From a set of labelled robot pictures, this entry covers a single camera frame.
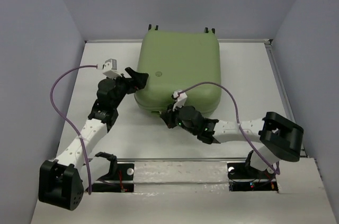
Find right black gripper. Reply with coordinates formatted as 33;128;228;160
159;102;198;136

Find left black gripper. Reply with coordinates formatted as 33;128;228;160
109;68;149;109

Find green hard-shell suitcase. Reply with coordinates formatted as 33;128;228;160
135;25;221;115

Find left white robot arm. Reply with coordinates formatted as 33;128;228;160
38;66;149;211

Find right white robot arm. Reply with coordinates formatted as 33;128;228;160
160;105;304;177

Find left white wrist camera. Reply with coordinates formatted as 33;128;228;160
99;59;120;79

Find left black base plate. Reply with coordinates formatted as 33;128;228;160
92;162;135;193

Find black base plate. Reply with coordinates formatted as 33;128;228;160
227;162;279;192
92;162;135;193

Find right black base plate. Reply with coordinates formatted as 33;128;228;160
227;162;279;192

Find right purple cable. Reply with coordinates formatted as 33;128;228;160
179;81;281;176

